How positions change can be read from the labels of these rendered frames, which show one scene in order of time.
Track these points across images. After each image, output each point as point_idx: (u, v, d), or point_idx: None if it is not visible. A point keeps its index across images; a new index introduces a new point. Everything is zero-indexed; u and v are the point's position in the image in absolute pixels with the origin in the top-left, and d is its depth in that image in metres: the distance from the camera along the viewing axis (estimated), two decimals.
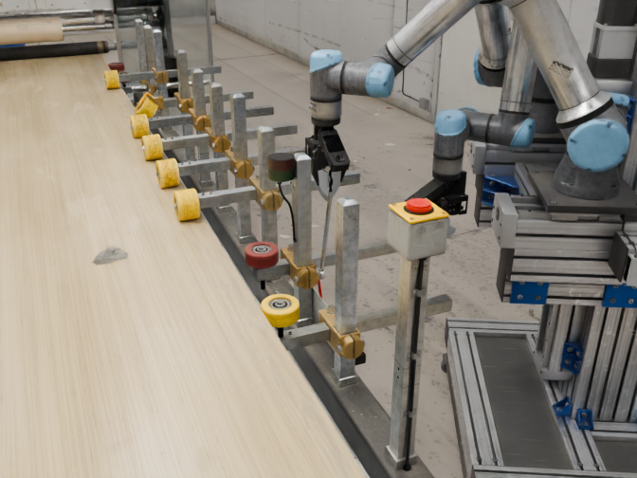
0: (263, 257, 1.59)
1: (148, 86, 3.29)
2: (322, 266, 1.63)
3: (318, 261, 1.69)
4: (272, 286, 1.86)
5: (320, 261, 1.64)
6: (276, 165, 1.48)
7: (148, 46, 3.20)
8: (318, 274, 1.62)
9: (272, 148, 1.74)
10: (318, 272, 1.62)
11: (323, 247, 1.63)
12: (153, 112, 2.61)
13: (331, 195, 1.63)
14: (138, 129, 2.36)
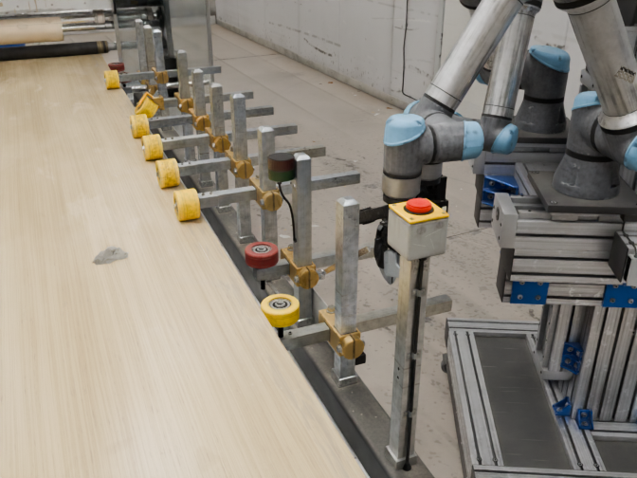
0: (263, 257, 1.59)
1: (148, 86, 3.29)
2: (325, 274, 1.62)
3: (318, 261, 1.69)
4: (272, 286, 1.86)
5: (326, 268, 1.61)
6: (276, 165, 1.48)
7: (148, 46, 3.20)
8: (318, 279, 1.63)
9: (272, 148, 1.74)
10: (318, 278, 1.62)
11: (335, 266, 1.58)
12: (153, 112, 2.61)
13: (367, 252, 1.48)
14: (138, 129, 2.36)
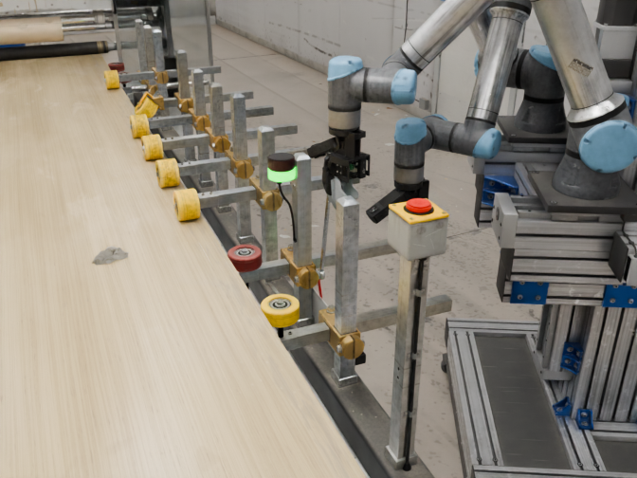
0: (246, 260, 1.58)
1: (148, 86, 3.29)
2: (321, 266, 1.63)
3: None
4: (272, 286, 1.86)
5: (320, 261, 1.64)
6: (276, 165, 1.48)
7: (148, 46, 3.20)
8: (318, 274, 1.62)
9: (272, 148, 1.74)
10: (318, 272, 1.62)
11: (322, 247, 1.63)
12: (153, 112, 2.61)
13: None
14: (138, 129, 2.36)
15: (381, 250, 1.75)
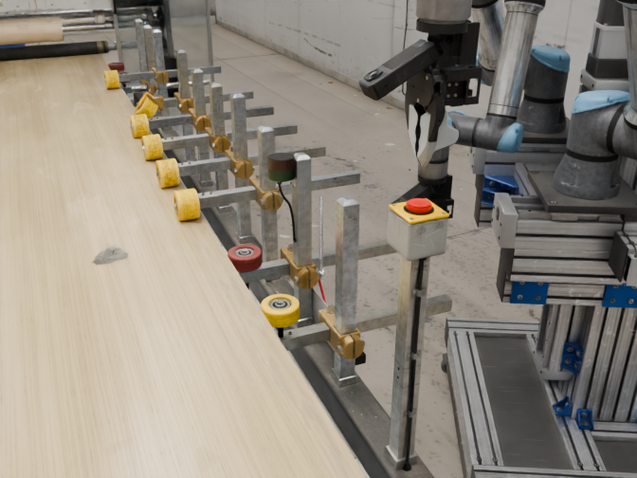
0: (246, 260, 1.58)
1: (148, 86, 3.29)
2: (320, 266, 1.64)
3: None
4: (272, 286, 1.86)
5: (318, 262, 1.65)
6: (276, 165, 1.48)
7: (148, 46, 3.20)
8: (318, 272, 1.62)
9: (272, 148, 1.74)
10: (317, 271, 1.63)
11: (319, 248, 1.65)
12: (153, 112, 2.61)
13: (321, 198, 1.68)
14: (138, 129, 2.36)
15: (382, 250, 1.75)
